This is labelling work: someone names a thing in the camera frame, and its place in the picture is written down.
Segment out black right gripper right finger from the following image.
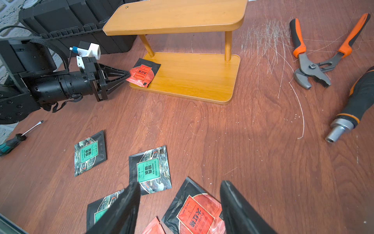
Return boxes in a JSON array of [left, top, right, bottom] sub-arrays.
[[220, 180, 276, 234]]

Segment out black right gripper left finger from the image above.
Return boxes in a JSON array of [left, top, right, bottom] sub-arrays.
[[86, 182, 141, 234]]

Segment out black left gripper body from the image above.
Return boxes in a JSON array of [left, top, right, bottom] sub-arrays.
[[84, 57, 108, 102]]

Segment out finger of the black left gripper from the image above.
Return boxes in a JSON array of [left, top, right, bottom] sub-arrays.
[[102, 77, 126, 99], [100, 64, 131, 79]]

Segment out red tea bag front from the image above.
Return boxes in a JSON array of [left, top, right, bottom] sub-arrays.
[[142, 217, 165, 234]]

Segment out red tea bag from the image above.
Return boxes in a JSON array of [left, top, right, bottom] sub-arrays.
[[142, 217, 165, 234], [126, 58, 161, 88], [162, 177, 226, 234]]

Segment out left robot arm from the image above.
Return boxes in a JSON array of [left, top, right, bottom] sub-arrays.
[[1, 37, 131, 125]]

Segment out green tea bag front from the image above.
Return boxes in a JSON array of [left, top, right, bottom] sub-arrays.
[[86, 189, 124, 231]]

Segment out green tea bag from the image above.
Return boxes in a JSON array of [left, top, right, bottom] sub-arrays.
[[74, 130, 107, 177], [129, 145, 172, 196], [86, 189, 124, 231]]

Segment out green tea bag middle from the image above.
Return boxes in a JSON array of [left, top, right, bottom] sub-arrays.
[[129, 145, 172, 196]]

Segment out green tea bag far left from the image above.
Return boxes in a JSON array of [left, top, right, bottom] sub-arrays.
[[74, 130, 107, 177]]

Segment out yellow wooden two-tier shelf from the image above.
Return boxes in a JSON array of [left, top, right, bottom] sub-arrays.
[[103, 1, 247, 104]]

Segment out black plastic toolbox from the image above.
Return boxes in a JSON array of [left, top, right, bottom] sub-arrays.
[[19, 0, 136, 55]]

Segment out black orange ratchet screwdriver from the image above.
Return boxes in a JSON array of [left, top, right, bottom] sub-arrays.
[[325, 67, 374, 143]]

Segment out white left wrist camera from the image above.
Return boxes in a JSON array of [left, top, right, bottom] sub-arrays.
[[69, 41, 101, 70]]

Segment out green handled screwdriver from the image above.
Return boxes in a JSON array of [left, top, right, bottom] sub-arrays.
[[1, 120, 44, 157]]

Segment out orange handled groove pliers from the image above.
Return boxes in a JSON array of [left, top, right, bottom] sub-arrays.
[[289, 13, 371, 90]]

